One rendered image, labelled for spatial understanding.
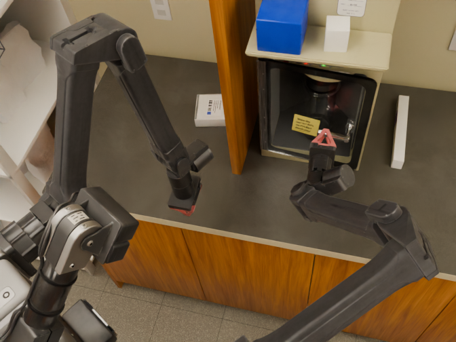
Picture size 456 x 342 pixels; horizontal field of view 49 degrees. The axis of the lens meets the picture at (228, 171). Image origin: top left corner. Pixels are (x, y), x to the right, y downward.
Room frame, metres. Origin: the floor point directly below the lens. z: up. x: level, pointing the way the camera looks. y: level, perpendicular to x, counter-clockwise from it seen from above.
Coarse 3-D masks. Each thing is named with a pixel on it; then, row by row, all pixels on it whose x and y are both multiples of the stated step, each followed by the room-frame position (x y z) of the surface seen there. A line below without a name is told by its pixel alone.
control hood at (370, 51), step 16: (320, 32) 0.88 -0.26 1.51; (352, 32) 0.86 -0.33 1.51; (368, 32) 0.86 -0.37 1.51; (256, 48) 0.86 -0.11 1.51; (304, 48) 0.83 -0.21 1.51; (320, 48) 0.83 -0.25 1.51; (352, 48) 0.81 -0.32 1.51; (368, 48) 0.81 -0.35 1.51; (384, 48) 0.80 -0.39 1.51; (336, 64) 0.78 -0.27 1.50; (352, 64) 0.77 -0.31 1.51; (368, 64) 0.76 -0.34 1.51; (384, 64) 0.75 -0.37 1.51
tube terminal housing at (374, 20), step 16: (256, 0) 0.96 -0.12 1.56; (320, 0) 0.90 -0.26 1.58; (336, 0) 0.89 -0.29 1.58; (368, 0) 0.87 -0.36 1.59; (384, 0) 0.86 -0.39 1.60; (256, 16) 0.96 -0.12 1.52; (320, 16) 0.90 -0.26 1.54; (352, 16) 0.88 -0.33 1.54; (368, 16) 0.86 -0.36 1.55; (384, 16) 0.85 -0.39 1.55; (384, 32) 0.85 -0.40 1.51; (304, 64) 0.91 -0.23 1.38; (304, 160) 0.91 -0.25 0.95
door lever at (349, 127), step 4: (348, 124) 0.83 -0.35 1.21; (348, 128) 0.82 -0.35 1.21; (352, 128) 0.82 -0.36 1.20; (332, 132) 0.81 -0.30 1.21; (336, 132) 0.81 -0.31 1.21; (348, 132) 0.81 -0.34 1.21; (324, 136) 0.81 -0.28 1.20; (332, 136) 0.80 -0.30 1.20; (336, 136) 0.80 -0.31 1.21; (340, 136) 0.79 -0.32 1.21; (344, 136) 0.79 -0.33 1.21; (348, 136) 0.79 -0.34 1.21; (344, 140) 0.78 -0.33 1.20; (348, 140) 0.78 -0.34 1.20
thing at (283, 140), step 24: (288, 72) 0.91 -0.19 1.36; (312, 72) 0.88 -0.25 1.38; (336, 72) 0.86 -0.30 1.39; (288, 96) 0.91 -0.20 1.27; (312, 96) 0.88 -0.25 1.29; (336, 96) 0.85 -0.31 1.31; (360, 96) 0.82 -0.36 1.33; (288, 120) 0.91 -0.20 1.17; (336, 120) 0.85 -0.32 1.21; (360, 120) 0.82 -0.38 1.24; (288, 144) 0.91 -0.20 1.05; (336, 144) 0.84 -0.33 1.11; (360, 144) 0.81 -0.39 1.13
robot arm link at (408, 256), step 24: (408, 216) 0.36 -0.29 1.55; (408, 240) 0.31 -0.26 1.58; (384, 264) 0.29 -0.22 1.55; (408, 264) 0.28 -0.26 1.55; (432, 264) 0.28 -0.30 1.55; (336, 288) 0.27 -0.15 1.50; (360, 288) 0.26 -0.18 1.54; (384, 288) 0.25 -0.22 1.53; (312, 312) 0.24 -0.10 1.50; (336, 312) 0.23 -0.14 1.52; (360, 312) 0.23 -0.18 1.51; (288, 336) 0.21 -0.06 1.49; (312, 336) 0.21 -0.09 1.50
